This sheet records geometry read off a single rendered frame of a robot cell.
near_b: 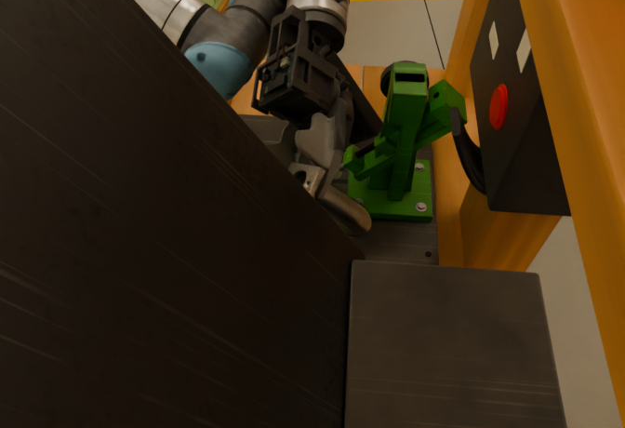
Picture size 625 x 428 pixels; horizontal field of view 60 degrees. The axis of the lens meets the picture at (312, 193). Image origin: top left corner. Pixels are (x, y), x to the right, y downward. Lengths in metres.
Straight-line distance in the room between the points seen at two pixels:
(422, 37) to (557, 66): 2.54
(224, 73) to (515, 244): 0.50
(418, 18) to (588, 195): 2.72
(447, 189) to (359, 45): 1.76
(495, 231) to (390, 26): 2.13
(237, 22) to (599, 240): 0.54
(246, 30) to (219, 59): 0.06
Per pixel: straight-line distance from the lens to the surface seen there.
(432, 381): 0.49
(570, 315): 2.04
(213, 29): 0.67
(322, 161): 0.56
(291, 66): 0.58
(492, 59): 0.47
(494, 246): 0.87
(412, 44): 2.78
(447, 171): 1.08
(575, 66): 0.27
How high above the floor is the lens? 1.70
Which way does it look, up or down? 54 degrees down
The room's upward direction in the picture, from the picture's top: straight up
